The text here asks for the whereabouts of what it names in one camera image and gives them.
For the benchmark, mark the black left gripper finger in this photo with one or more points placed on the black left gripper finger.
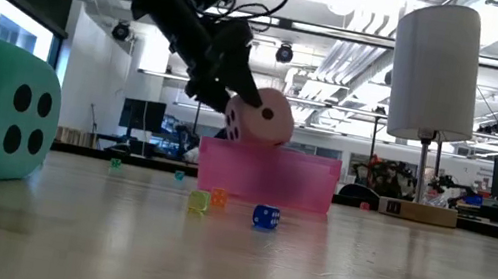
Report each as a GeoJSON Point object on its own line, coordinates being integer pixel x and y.
{"type": "Point", "coordinates": [247, 89]}
{"type": "Point", "coordinates": [208, 97]}

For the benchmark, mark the pink foam die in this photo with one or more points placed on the pink foam die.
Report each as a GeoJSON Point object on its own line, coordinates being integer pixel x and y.
{"type": "Point", "coordinates": [262, 121]}

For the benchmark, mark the small teal die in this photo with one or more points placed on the small teal die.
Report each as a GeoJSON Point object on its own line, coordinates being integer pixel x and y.
{"type": "Point", "coordinates": [179, 175]}

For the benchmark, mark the pink translucent plastic bin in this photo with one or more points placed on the pink translucent plastic bin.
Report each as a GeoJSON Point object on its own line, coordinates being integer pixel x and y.
{"type": "Point", "coordinates": [268, 175]}

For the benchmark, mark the small orange die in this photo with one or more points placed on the small orange die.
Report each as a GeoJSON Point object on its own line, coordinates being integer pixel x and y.
{"type": "Point", "coordinates": [219, 198]}

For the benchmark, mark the small yellow-green die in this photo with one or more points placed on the small yellow-green die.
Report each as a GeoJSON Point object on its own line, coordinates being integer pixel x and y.
{"type": "Point", "coordinates": [199, 201]}

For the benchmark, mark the small green die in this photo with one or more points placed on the small green die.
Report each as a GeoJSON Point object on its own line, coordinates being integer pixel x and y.
{"type": "Point", "coordinates": [115, 163]}

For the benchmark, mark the small blue die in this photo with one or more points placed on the small blue die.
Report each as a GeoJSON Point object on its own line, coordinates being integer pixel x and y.
{"type": "Point", "coordinates": [266, 217]}

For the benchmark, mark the black ceiling spotlight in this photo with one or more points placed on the black ceiling spotlight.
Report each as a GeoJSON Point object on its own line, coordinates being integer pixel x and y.
{"type": "Point", "coordinates": [284, 53]}
{"type": "Point", "coordinates": [120, 31]}

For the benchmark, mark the white shade table lamp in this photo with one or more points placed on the white shade table lamp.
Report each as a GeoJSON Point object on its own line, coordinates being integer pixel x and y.
{"type": "Point", "coordinates": [435, 69]}

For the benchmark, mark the row of wooden blocks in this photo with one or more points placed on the row of wooden blocks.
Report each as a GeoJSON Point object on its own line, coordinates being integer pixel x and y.
{"type": "Point", "coordinates": [74, 137]}

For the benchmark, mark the background robot arms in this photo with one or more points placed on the background robot arms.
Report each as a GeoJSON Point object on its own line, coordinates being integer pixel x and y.
{"type": "Point", "coordinates": [384, 177]}

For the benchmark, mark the small pink die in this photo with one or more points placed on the small pink die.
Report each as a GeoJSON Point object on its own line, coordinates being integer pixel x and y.
{"type": "Point", "coordinates": [364, 205]}

